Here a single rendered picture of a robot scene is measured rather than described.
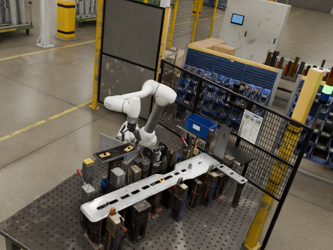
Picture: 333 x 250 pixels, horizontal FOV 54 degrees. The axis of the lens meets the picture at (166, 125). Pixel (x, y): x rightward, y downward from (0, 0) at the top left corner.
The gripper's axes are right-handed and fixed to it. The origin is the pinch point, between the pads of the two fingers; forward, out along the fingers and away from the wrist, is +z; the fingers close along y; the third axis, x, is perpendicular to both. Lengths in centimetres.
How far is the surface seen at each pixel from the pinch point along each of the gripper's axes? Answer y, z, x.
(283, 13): -22, -59, 711
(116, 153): -3.4, 5.6, -12.5
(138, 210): 40, 19, -43
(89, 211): 13, 22, -63
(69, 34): -573, 105, 535
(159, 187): 37.1, 21.6, -8.4
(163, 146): 21.3, 3.1, 20.5
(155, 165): 18.9, 22.8, 17.4
